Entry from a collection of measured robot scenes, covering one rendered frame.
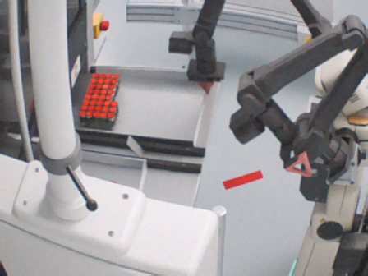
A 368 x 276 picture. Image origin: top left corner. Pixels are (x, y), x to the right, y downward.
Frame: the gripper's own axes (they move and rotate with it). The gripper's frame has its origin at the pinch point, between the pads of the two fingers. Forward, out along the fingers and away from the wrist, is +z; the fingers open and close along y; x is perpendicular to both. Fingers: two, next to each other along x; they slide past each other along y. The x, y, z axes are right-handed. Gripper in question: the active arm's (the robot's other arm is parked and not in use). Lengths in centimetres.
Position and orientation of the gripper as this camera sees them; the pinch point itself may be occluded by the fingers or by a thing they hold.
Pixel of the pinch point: (208, 90)
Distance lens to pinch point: 276.2
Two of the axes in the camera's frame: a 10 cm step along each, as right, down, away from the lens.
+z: 0.4, 6.8, 7.3
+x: -1.7, 7.3, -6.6
